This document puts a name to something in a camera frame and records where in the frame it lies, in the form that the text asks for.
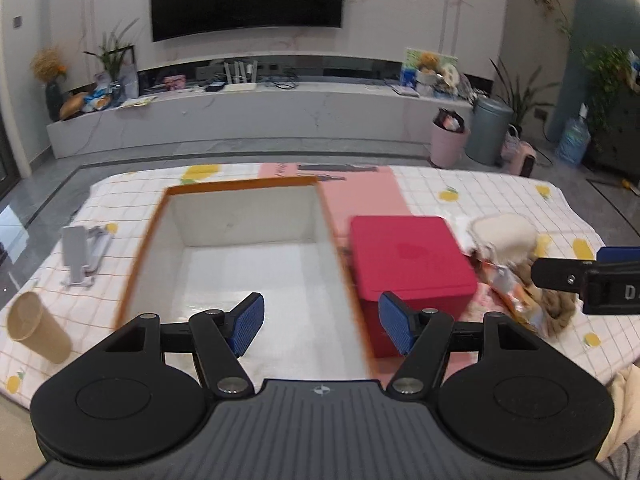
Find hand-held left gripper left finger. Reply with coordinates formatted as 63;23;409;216
101;292;266;398

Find fruit print checkered blanket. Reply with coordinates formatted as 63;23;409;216
0;162;640;413

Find blue snack bags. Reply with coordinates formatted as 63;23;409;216
81;85;122;112

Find dark green cabinet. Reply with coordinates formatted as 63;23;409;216
594;77;640;183

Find dark vase with dried flowers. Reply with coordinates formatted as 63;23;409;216
29;47;69;122

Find hanging green vine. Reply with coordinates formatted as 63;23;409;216
517;0;574;38

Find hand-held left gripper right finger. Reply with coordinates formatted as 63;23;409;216
378;290;544;398

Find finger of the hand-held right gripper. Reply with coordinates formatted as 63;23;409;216
596;246;640;264
530;257;601;292

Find leafy plant on cabinet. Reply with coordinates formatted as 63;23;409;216
581;44;637;131

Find teddy bear picture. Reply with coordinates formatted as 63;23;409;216
399;47;461;97

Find brown paper cup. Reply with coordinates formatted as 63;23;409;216
5;291;73;365

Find white marble tv console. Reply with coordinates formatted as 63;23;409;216
46;79;477;160

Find blue water jug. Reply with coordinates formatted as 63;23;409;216
554;104;592;167

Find cream plush toy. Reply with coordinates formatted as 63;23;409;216
466;213;539;267

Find white router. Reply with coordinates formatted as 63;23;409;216
222;59;259;93

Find grey trash can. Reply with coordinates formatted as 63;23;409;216
465;97;515;166

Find green leafy plant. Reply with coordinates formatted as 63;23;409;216
82;19;141;97

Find red box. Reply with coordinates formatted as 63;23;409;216
349;215;479;360

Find brown bread loaf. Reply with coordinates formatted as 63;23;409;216
59;93;92;121

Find green potted plant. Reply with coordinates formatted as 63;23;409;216
489;56;547;137

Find orange snack packet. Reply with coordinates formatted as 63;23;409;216
479;259;547;333

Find pink trash bin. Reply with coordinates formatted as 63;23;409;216
430;109;472;169

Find pink small heater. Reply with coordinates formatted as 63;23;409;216
501;132;537;177

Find grey folding phone stand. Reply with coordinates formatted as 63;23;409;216
59;225;114;289

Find beige cloth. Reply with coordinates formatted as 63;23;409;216
606;364;640;463

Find pink printed sheet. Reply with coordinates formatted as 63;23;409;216
256;162;412;311

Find orange cardboard box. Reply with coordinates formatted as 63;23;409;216
113;175;387;382

